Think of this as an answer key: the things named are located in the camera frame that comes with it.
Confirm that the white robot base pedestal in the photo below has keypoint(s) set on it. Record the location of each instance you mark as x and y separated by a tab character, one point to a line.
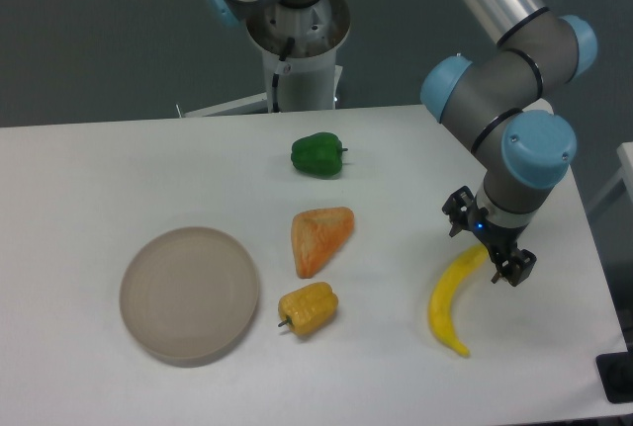
298	51

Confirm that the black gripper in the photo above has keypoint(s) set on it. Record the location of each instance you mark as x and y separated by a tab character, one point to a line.
513	265

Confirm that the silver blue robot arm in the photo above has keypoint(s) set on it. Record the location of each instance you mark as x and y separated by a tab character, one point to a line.
488	108

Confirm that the black box at table edge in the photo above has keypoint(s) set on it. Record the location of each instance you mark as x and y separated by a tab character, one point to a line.
615	371

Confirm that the yellow banana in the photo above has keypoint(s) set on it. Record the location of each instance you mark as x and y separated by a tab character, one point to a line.
439	308

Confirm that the orange triangular sandwich toy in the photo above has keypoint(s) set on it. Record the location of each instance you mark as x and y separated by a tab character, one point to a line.
316	235

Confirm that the green bell pepper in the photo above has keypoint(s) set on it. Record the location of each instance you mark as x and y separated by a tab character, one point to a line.
318	155

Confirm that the white frame at right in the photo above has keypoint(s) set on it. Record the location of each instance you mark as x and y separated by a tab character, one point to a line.
618	185

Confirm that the beige round plate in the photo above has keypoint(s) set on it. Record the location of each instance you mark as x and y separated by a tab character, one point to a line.
189	295

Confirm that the yellow bell pepper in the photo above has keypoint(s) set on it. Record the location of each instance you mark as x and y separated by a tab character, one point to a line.
306	310

